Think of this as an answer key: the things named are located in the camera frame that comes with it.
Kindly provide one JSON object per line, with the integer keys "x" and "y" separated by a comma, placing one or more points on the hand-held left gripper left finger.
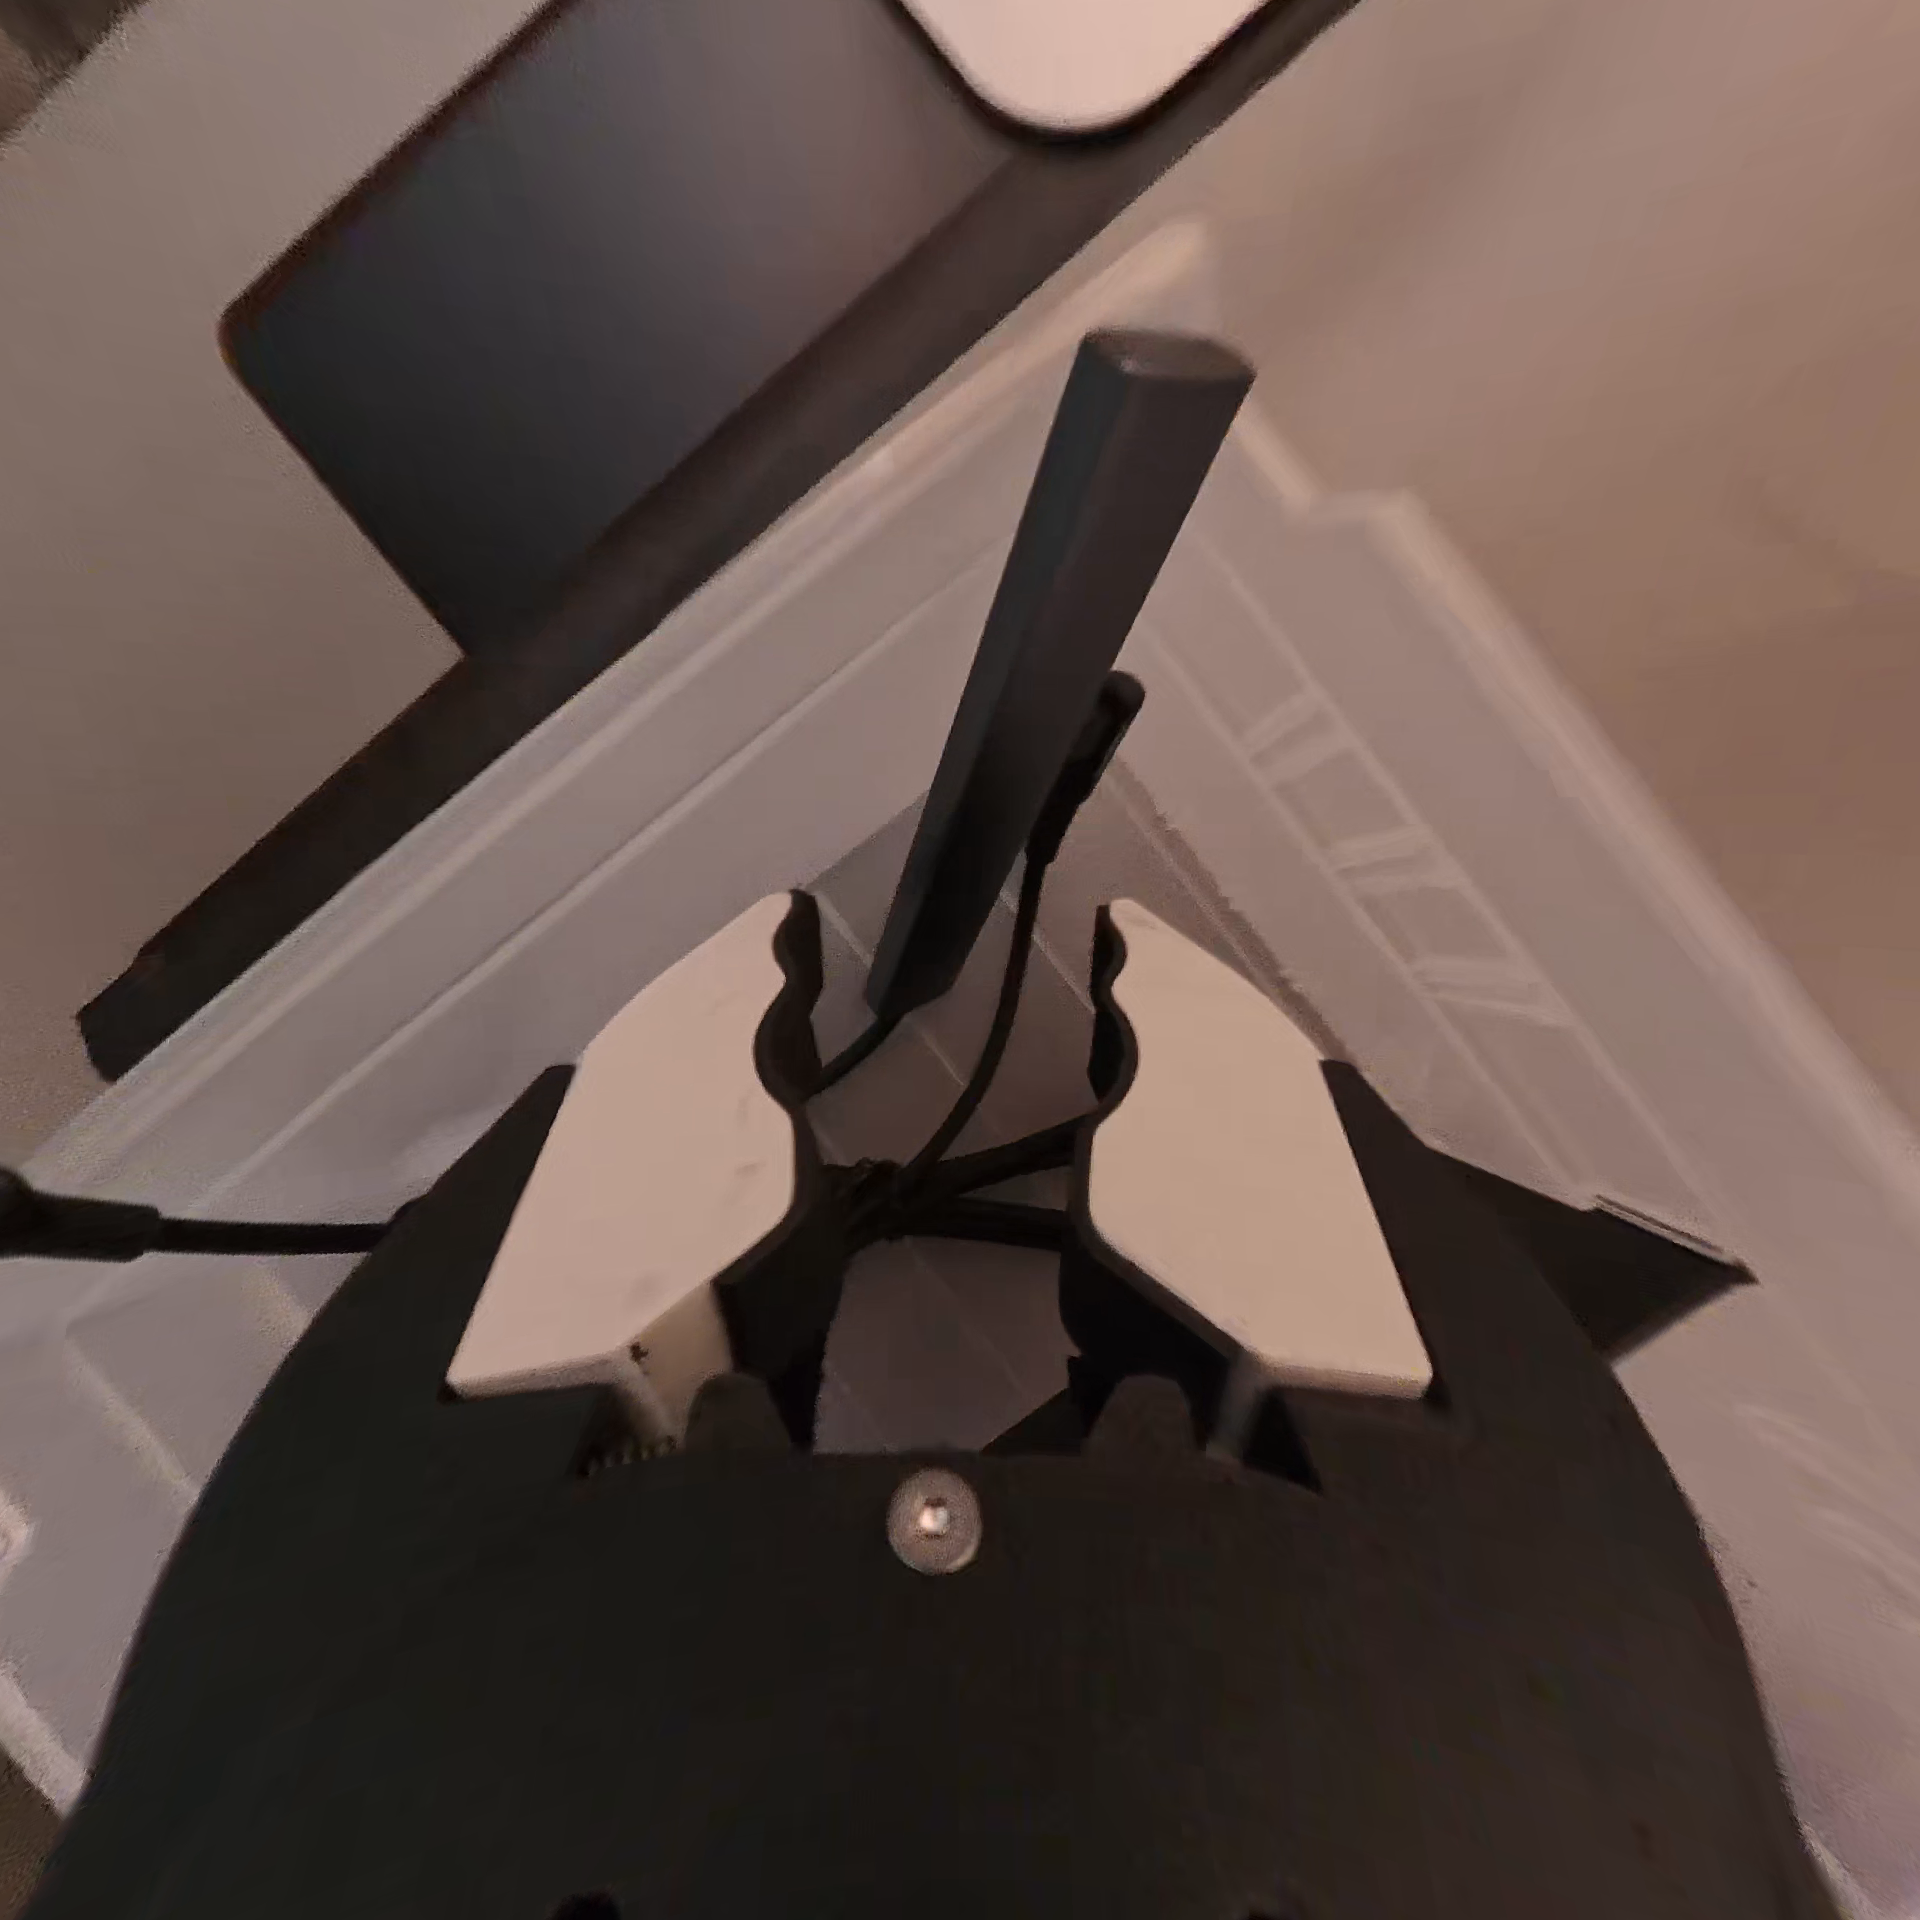
{"x": 630, "y": 1200}

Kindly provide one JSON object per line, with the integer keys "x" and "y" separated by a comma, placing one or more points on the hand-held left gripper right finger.
{"x": 1245, "y": 1200}

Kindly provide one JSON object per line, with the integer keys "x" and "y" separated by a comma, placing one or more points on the clear plastic bin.
{"x": 1501, "y": 781}

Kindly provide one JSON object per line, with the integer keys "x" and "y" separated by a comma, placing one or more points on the grey usb hub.
{"x": 1049, "y": 629}

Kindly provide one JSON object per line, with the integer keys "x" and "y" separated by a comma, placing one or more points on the black desk mat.
{"x": 600, "y": 300}

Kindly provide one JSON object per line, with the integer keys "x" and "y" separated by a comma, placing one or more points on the white monitor stand base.
{"x": 1079, "y": 60}

